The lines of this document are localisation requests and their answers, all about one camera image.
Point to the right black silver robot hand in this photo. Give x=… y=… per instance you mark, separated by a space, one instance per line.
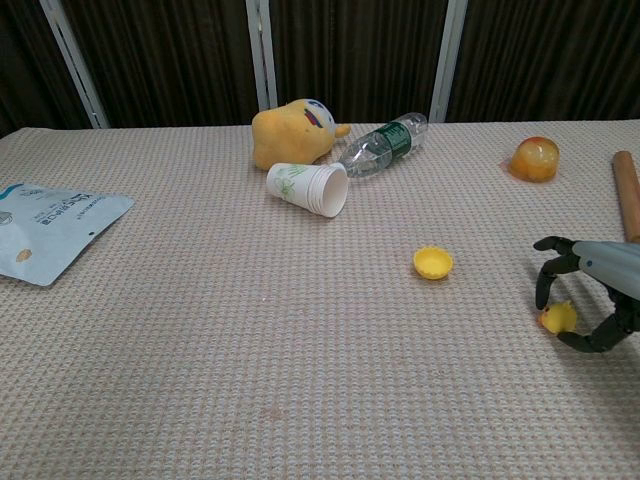
x=607 y=265

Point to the yellow rubber duck toy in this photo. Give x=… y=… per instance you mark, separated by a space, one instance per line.
x=559 y=317

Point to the yellow plastic bottle cap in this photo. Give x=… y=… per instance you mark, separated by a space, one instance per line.
x=433 y=262

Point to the yellow plush toy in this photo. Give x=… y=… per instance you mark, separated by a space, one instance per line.
x=287 y=135

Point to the wooden rolling pin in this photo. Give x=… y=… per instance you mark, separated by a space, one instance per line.
x=629 y=190

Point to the orange fruit jelly cup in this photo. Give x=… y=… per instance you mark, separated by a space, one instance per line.
x=534 y=160

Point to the clear green-label water bottle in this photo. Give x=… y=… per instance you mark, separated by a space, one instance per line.
x=385 y=145

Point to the white paper cup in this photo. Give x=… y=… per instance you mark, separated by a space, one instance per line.
x=305 y=187

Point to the dark brown curtain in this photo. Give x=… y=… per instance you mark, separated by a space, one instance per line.
x=360 y=55

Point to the beige woven tablecloth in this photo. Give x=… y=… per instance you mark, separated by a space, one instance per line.
x=250 y=350

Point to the white blue mask package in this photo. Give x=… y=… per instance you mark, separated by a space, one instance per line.
x=55 y=230

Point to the white metal frame post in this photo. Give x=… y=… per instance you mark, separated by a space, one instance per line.
x=75 y=65
x=447 y=60

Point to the white double frame post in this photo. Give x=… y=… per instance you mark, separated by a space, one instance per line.
x=261 y=55

